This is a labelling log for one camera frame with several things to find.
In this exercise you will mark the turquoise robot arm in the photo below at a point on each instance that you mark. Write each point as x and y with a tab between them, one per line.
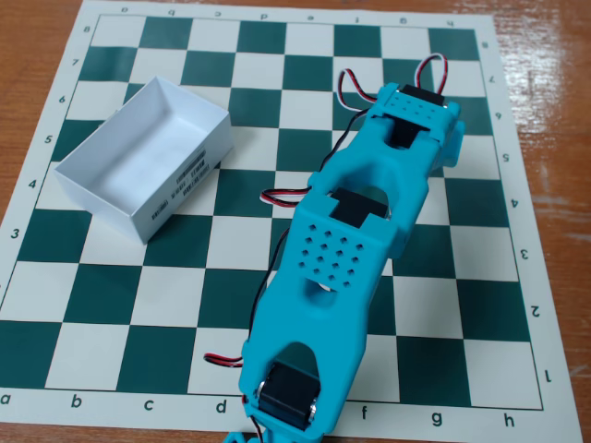
332	258

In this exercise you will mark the green and white chessboard mat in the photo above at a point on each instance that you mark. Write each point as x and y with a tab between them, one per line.
258	152

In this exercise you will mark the white cardboard box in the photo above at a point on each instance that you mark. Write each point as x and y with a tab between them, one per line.
138	157

